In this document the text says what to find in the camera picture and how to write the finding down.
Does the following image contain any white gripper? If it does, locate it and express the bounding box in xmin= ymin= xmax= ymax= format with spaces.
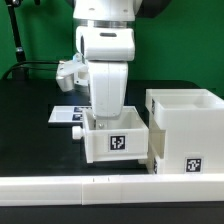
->
xmin=56 ymin=26 xmax=135 ymax=129

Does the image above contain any white drawer box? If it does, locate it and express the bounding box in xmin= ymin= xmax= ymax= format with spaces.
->
xmin=146 ymin=144 xmax=164 ymax=174
xmin=72 ymin=106 xmax=149 ymax=163

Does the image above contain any white drawer cabinet frame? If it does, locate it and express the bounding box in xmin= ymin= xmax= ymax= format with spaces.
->
xmin=145 ymin=89 xmax=224 ymax=174

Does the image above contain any white front drawer box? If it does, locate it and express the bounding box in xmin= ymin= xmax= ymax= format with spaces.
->
xmin=146 ymin=144 xmax=164 ymax=174

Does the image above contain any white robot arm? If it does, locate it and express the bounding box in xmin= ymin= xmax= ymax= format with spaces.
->
xmin=56 ymin=0 xmax=172 ymax=129

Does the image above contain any white marker base plate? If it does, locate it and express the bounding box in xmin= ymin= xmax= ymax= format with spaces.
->
xmin=48 ymin=106 xmax=90 ymax=124

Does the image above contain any black camera stand pole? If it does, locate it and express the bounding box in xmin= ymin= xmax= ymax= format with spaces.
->
xmin=5 ymin=0 xmax=29 ymax=81

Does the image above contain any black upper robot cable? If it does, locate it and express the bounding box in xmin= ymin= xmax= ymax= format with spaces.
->
xmin=1 ymin=59 xmax=74 ymax=80

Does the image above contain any white front fence rail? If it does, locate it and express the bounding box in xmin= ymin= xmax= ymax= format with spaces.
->
xmin=0 ymin=174 xmax=224 ymax=206

